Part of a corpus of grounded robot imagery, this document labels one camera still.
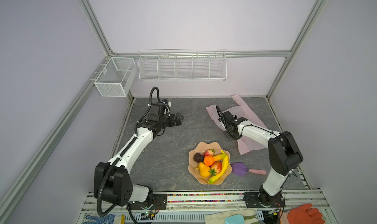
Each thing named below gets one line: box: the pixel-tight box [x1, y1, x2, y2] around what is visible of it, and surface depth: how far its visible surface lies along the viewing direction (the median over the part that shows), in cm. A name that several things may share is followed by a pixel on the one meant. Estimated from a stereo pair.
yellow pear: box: [198, 162, 211, 178], surface depth 79 cm
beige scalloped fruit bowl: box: [188, 141, 233, 185], surface depth 82 cm
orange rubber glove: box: [287, 203, 325, 224], surface depth 71 cm
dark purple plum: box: [193, 152, 204, 164], surface depth 84 cm
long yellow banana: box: [208, 149, 229, 184], surface depth 80 cm
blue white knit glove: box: [82, 214, 116, 224], surface depth 70 cm
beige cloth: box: [205, 209, 259, 224], surface depth 70 cm
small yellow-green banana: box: [212, 153, 227, 162], surface depth 83 cm
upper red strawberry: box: [203, 148, 216, 157], surface depth 86 cm
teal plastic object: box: [224, 214, 245, 224], surface depth 69 cm
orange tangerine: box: [203, 155, 215, 167], surface depth 82 cm
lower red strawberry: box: [209, 161, 223, 177], surface depth 77 cm
